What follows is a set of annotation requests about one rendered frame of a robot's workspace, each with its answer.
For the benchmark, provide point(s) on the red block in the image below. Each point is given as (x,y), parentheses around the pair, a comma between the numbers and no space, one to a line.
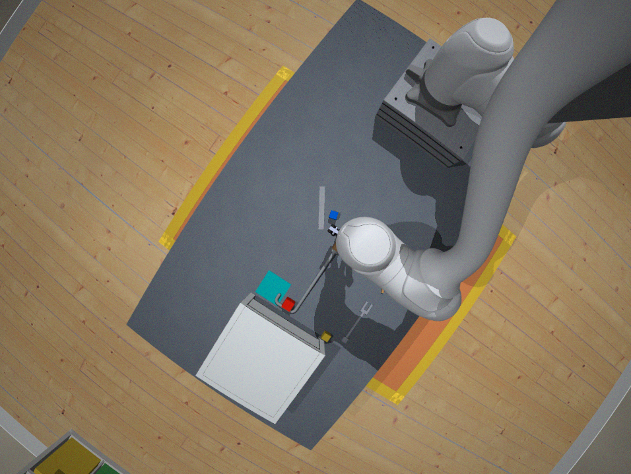
(288,304)

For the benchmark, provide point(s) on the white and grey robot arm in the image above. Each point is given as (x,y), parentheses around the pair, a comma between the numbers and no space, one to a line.
(576,66)

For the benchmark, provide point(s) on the grey bar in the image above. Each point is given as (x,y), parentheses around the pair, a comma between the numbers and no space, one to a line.
(321,207)

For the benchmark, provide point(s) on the teal square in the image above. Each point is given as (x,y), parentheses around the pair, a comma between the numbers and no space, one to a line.
(271,285)

